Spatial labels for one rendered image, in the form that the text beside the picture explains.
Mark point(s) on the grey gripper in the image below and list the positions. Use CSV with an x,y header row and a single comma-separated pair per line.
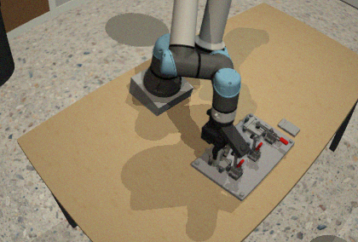
x,y
211,135

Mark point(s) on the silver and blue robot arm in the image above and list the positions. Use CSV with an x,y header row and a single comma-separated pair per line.
x,y
181,59

